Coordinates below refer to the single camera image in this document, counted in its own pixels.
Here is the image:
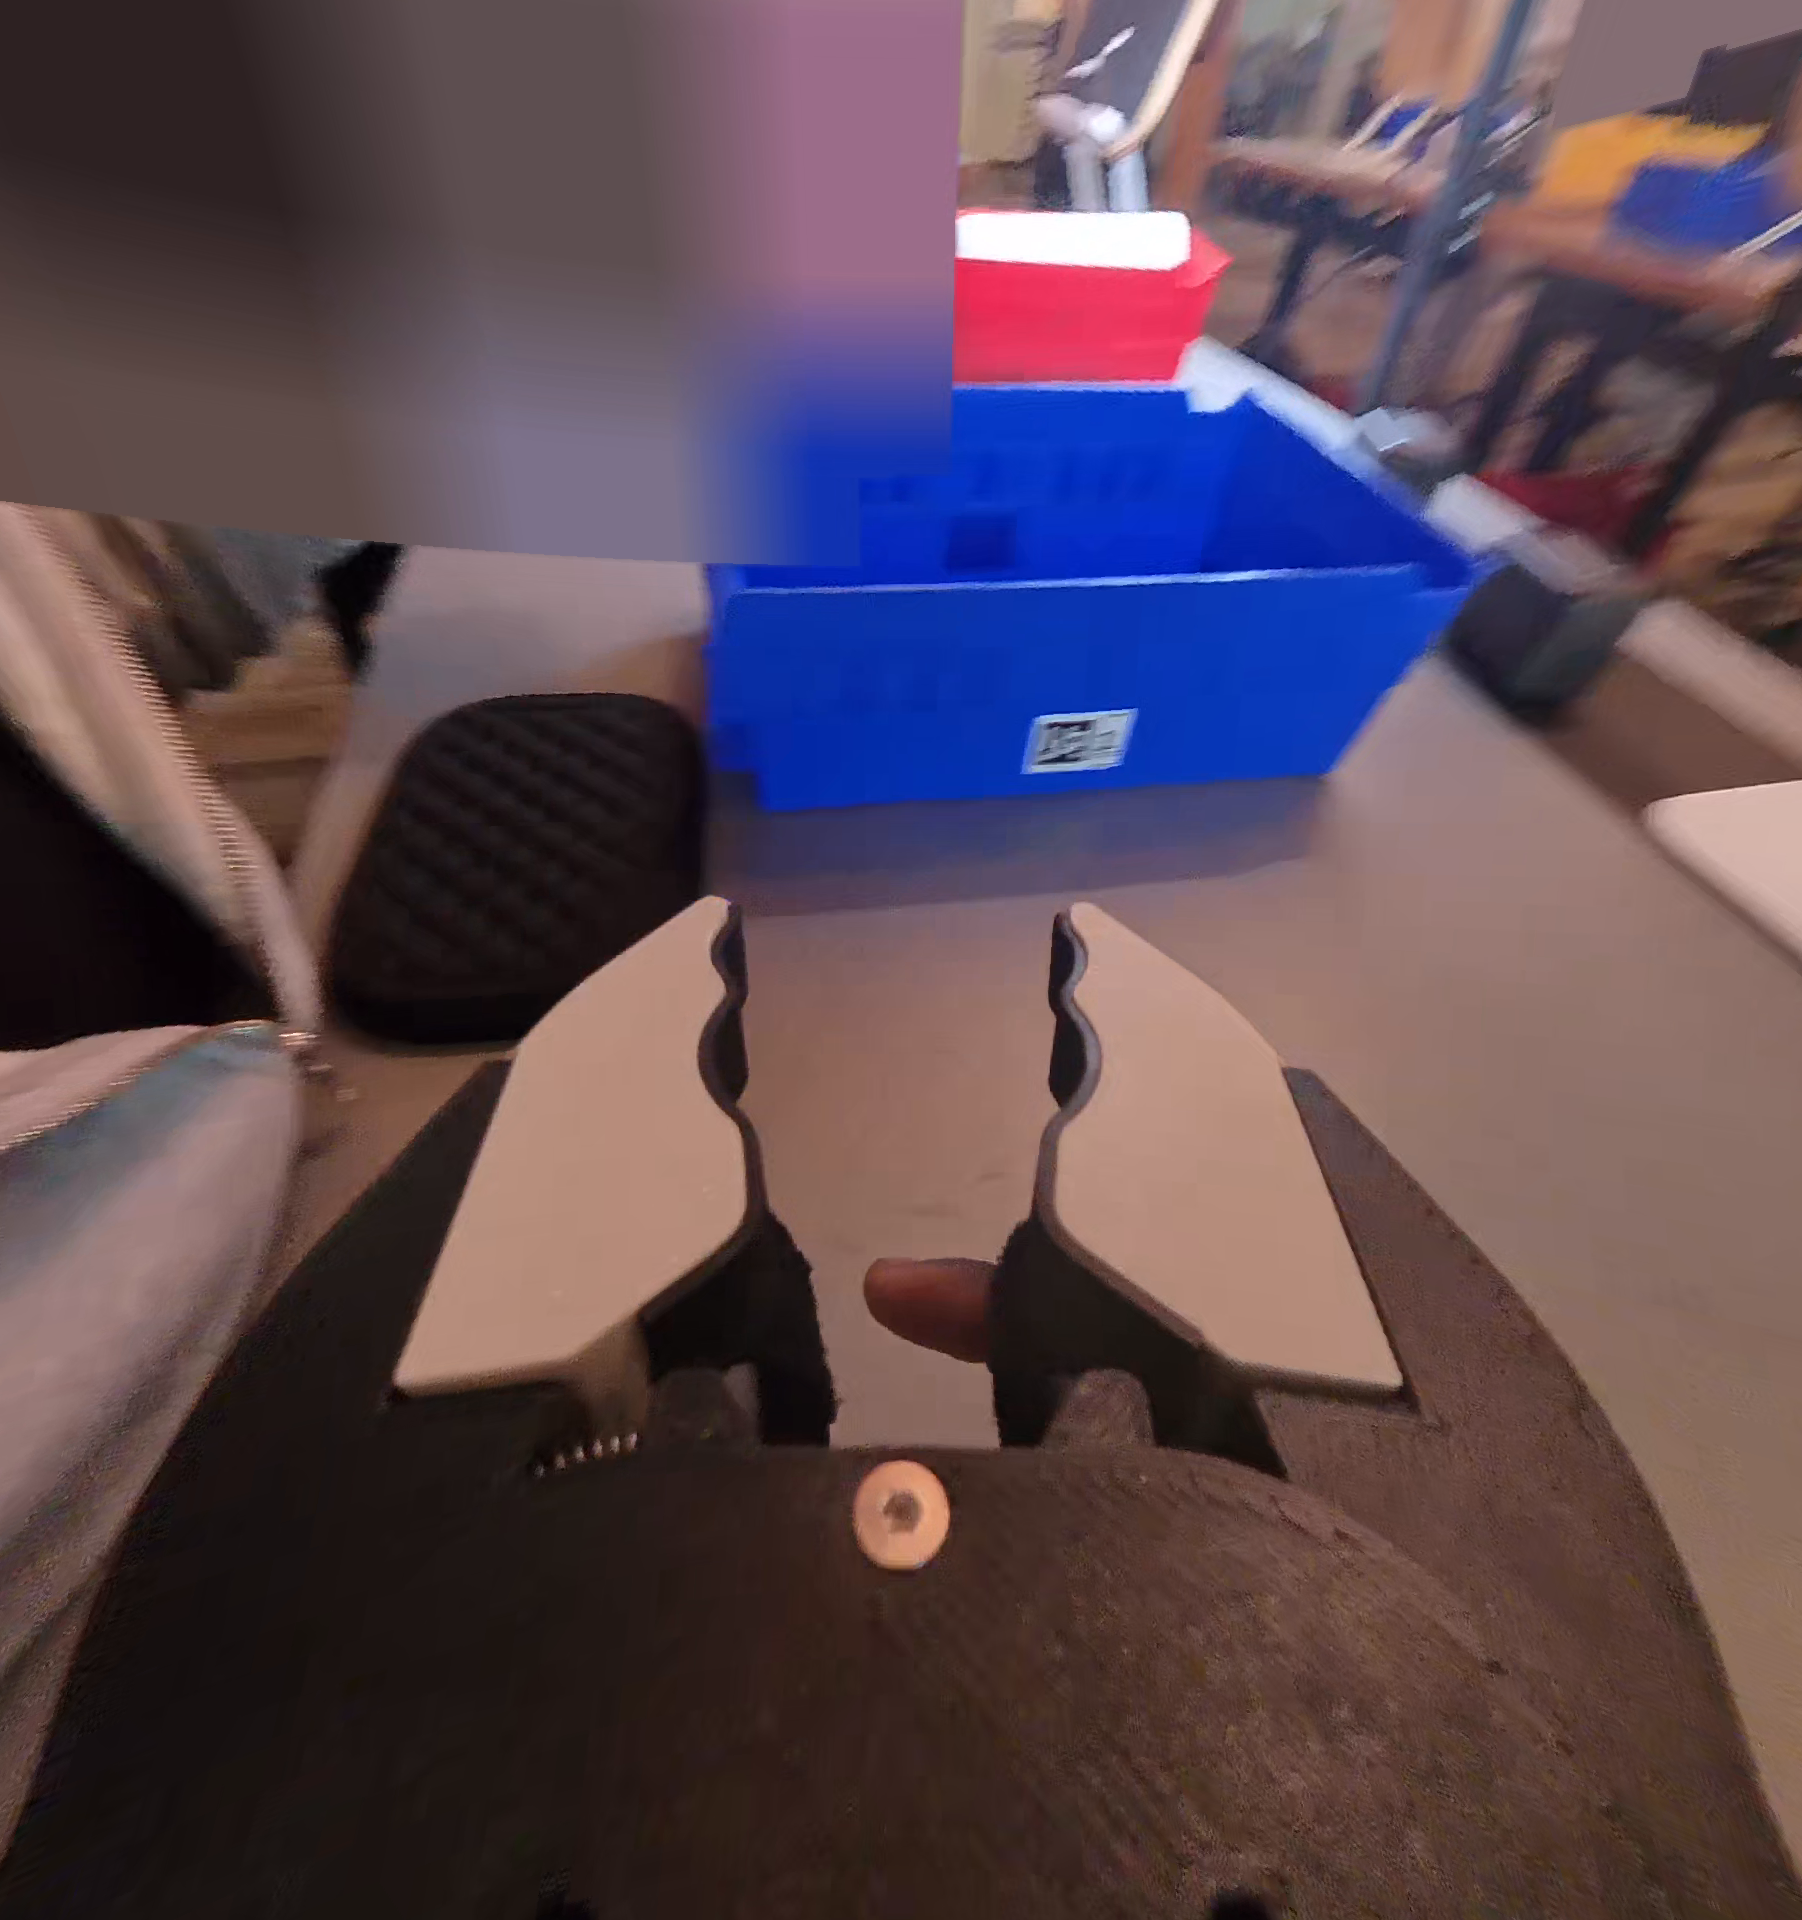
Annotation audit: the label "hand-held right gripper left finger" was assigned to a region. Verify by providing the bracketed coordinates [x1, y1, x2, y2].
[390, 898, 775, 1397]

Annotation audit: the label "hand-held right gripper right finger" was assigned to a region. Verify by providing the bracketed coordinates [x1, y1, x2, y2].
[1032, 905, 1405, 1397]

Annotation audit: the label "red plastic bin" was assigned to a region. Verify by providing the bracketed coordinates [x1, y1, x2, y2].
[954, 248, 1236, 386]

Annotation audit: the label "person's left forearm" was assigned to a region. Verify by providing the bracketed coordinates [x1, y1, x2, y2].
[0, 1020, 310, 1741]

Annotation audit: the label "person's right hand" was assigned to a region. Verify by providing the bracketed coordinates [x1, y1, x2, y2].
[862, 1257, 999, 1363]

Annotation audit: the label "black quilted wrist pad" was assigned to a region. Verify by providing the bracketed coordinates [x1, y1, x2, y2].
[321, 695, 709, 1044]

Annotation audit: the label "blue plastic bin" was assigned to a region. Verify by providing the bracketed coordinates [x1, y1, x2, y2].
[703, 382, 1487, 815]

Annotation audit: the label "black floor bin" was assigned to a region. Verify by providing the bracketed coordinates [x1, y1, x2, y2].
[1445, 560, 1651, 719]

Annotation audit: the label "white flat board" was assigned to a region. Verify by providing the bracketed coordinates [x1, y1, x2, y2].
[1641, 773, 1802, 1011]

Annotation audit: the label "person's grey hoodie torso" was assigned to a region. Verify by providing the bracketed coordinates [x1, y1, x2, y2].
[0, 504, 323, 1051]

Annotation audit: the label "wooden table black legs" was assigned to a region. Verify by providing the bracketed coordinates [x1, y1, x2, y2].
[1216, 127, 1461, 408]
[1477, 180, 1802, 602]

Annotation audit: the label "blue yellow crates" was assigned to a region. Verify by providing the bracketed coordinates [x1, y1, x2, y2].
[1538, 107, 1802, 259]

